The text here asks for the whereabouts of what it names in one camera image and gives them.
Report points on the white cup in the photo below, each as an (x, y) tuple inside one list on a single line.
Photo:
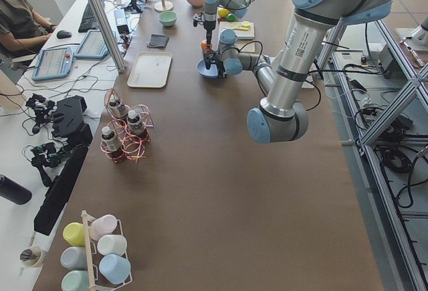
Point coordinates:
[(112, 244)]

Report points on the tea bottle middle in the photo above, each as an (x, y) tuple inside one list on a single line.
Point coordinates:
[(136, 126)]

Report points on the blue teach pendant near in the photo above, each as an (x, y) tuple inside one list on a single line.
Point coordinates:
[(53, 63)]

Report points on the seated person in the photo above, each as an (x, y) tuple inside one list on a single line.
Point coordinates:
[(23, 30)]

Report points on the yellow cup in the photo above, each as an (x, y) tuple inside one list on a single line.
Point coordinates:
[(73, 233)]

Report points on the tea bottle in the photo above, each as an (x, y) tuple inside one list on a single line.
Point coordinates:
[(117, 108), (136, 126), (111, 145)]

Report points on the pink cup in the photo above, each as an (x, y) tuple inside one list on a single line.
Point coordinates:
[(102, 226)]

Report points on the orange fruit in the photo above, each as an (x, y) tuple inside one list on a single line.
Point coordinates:
[(204, 45)]

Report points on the green bowl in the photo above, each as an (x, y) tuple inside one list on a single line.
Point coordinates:
[(167, 18)]

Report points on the wooden cutting board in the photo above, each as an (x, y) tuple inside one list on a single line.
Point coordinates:
[(244, 38)]

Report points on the mint green cup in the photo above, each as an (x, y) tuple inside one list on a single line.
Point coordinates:
[(76, 280)]

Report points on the copper wire bottle rack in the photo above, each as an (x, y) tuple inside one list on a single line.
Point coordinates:
[(132, 146)]

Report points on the tea bottle rear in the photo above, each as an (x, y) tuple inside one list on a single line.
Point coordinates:
[(117, 108)]

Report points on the yellow plastic knife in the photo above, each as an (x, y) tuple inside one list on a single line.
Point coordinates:
[(240, 26)]

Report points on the paper cup with utensils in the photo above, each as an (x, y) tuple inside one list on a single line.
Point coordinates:
[(32, 257)]

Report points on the yellow lemon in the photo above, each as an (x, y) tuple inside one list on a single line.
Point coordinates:
[(222, 13)]

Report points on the grey cup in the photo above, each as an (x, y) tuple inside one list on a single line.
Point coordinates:
[(74, 258)]

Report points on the cream rabbit tray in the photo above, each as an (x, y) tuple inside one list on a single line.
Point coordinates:
[(150, 70)]

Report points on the tea bottle front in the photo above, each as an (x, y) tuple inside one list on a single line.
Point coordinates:
[(111, 145)]

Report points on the blue plate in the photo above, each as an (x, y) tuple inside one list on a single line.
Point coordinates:
[(214, 72)]

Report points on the black water bottle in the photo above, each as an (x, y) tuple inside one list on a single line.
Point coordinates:
[(14, 192)]

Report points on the black keyboard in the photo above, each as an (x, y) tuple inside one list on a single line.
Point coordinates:
[(88, 20)]

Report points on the blue teach pendant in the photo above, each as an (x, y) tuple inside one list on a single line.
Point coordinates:
[(53, 63), (92, 47)]

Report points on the wooden cup tree stand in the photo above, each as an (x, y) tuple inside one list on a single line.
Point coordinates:
[(163, 5)]

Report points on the black computer mouse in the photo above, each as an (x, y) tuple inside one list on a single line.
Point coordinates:
[(63, 34)]

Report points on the grey folded cloth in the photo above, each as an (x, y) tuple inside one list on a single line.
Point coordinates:
[(158, 41)]

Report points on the blue cup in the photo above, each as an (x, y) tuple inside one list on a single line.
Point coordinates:
[(114, 268)]

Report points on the green lime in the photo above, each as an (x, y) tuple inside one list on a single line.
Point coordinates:
[(230, 17)]

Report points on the blue teach pendant far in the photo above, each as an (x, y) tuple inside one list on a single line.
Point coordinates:
[(92, 47)]

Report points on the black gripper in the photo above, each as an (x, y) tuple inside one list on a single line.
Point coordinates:
[(214, 60), (209, 25)]

